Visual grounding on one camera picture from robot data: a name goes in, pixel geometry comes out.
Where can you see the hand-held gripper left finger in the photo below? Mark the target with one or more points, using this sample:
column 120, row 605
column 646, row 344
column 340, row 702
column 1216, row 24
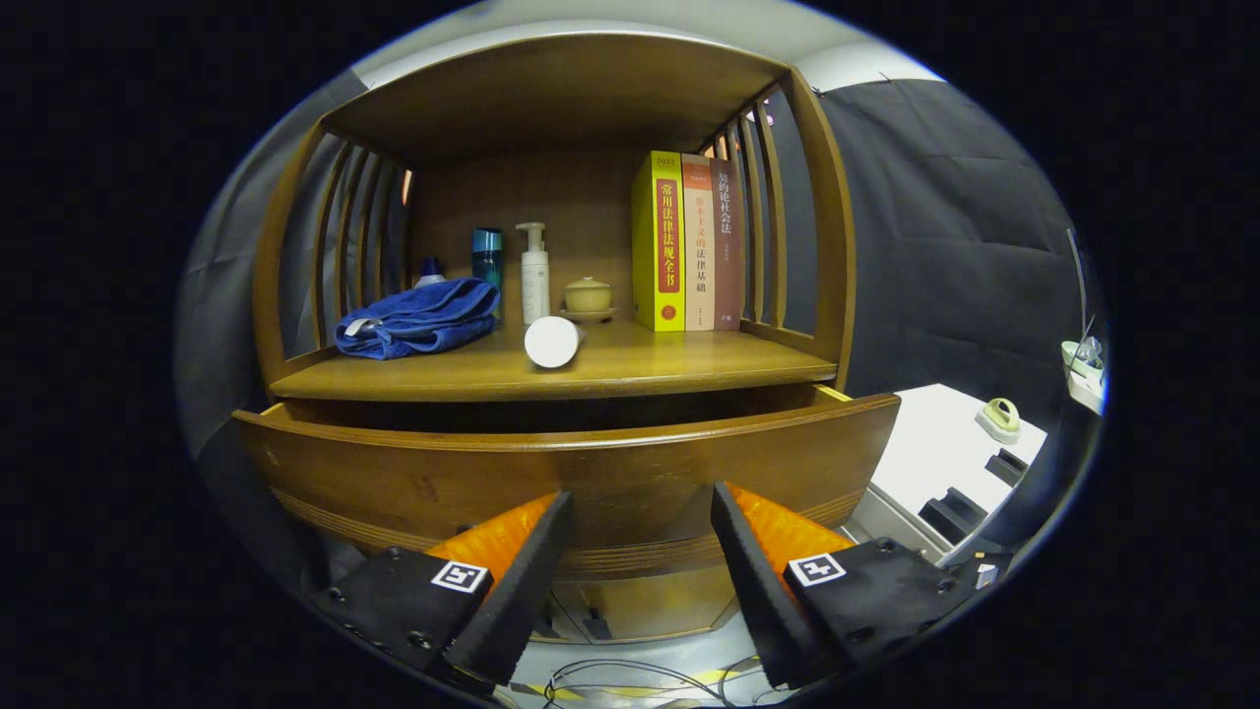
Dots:
column 522, row 591

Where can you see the brown wooden drawer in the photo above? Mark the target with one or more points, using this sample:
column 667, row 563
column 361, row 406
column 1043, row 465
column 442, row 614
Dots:
column 630, row 473

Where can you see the small white blue-capped bottle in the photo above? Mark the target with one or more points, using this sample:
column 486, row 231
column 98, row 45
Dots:
column 430, row 273

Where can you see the small black block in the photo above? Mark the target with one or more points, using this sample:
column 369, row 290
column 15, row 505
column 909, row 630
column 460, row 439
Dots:
column 1006, row 467

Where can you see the white green cleanser tube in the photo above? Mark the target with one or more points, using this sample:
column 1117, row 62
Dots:
column 551, row 342

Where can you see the wooden countertop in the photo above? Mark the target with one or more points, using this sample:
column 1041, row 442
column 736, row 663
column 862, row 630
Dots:
column 669, row 364

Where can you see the yellow lidded teacup with saucer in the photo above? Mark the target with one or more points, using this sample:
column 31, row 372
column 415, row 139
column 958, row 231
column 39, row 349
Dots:
column 588, row 295

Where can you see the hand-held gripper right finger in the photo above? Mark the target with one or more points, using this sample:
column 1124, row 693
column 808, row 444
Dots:
column 763, row 591

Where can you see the pale green bowl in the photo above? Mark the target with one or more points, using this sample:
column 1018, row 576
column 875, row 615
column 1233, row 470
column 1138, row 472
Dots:
column 1081, row 359

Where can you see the thick yellow book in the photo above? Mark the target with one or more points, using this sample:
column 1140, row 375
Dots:
column 655, row 246

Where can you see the white pump bottle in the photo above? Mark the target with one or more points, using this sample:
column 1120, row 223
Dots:
column 535, row 281

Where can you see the brown wooden cabinet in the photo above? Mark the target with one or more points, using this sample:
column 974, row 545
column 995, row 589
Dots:
column 551, row 89

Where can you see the teal bottle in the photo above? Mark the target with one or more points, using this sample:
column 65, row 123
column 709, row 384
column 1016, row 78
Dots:
column 486, row 258

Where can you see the white side cabinet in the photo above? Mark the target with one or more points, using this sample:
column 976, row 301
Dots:
column 935, row 438

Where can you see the orange and white book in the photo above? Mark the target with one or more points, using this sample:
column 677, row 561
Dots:
column 697, row 256

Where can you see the blue folded towel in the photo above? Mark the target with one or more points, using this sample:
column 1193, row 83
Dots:
column 423, row 315

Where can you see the black plastic holder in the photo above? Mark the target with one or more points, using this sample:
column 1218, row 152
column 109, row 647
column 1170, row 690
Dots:
column 953, row 517

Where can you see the brown book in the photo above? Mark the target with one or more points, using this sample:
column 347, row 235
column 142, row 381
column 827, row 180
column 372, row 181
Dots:
column 727, row 266

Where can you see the green tape dispenser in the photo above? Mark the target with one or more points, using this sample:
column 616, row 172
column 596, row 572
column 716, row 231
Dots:
column 999, row 421

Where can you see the white side table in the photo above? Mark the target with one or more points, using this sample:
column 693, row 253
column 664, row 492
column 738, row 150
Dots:
column 1088, row 394

